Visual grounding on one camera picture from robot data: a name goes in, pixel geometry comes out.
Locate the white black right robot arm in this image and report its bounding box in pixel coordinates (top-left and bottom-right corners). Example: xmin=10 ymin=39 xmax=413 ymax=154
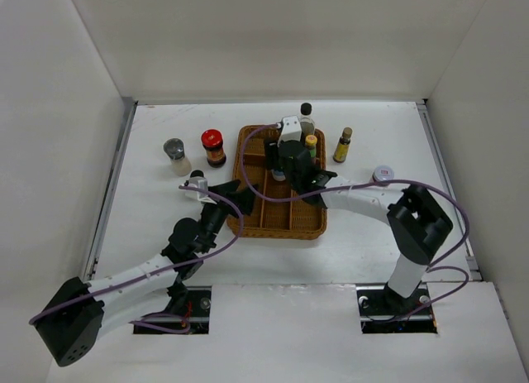
xmin=264 ymin=140 xmax=453 ymax=314

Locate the red lid chili sauce jar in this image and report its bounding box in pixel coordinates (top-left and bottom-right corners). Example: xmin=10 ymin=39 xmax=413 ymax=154
xmin=201 ymin=129 xmax=226 ymax=168

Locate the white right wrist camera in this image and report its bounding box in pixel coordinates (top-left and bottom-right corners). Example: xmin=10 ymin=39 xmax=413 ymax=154
xmin=278 ymin=116 xmax=303 ymax=145

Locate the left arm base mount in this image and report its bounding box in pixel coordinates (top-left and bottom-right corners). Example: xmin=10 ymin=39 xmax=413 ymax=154
xmin=132 ymin=286 xmax=212 ymax=335

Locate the tall dark soy sauce bottle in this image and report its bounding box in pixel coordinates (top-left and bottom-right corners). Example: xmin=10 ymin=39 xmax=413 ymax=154
xmin=299 ymin=103 xmax=316 ymax=139

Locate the clear salt grinder black top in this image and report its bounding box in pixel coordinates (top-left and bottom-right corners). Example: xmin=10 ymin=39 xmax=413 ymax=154
xmin=163 ymin=138 xmax=192 ymax=177

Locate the brown wicker divided basket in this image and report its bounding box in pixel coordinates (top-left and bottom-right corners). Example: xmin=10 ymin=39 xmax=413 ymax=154
xmin=227 ymin=125 xmax=327 ymax=240

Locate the white lid red label jar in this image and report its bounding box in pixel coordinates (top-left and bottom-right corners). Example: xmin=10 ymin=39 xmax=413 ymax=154
xmin=369 ymin=165 xmax=394 ymax=187

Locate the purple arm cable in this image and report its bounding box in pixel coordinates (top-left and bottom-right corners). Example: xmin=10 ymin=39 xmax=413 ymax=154
xmin=28 ymin=182 xmax=260 ymax=334
xmin=241 ymin=123 xmax=473 ymax=320

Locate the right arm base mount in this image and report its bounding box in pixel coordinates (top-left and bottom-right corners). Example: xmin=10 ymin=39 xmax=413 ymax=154
xmin=356 ymin=285 xmax=437 ymax=334

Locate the green label chili sauce bottle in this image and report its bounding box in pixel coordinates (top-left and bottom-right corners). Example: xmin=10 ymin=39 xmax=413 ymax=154
xmin=305 ymin=134 xmax=317 ymax=164

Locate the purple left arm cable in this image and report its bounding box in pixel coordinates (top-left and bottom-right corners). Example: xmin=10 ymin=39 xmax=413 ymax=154
xmin=28 ymin=182 xmax=260 ymax=334

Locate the silver lid white pepper jar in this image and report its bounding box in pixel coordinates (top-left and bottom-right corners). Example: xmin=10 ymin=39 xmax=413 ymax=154
xmin=271 ymin=169 xmax=286 ymax=182

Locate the yellow label sesame oil bottle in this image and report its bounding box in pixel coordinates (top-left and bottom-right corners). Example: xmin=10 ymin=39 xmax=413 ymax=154
xmin=333 ymin=127 xmax=353 ymax=163

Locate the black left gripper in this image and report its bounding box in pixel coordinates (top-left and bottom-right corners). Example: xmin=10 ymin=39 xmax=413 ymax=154
xmin=198 ymin=180 xmax=257 ymax=254

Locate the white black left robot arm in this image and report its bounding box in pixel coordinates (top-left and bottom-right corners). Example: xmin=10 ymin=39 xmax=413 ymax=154
xmin=30 ymin=175 xmax=255 ymax=367

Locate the small black pepper grinder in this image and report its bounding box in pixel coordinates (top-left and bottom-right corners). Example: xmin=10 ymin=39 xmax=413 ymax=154
xmin=190 ymin=170 xmax=205 ymax=180

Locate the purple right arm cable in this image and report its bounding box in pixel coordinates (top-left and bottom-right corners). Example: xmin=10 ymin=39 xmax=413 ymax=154
xmin=241 ymin=123 xmax=473 ymax=320

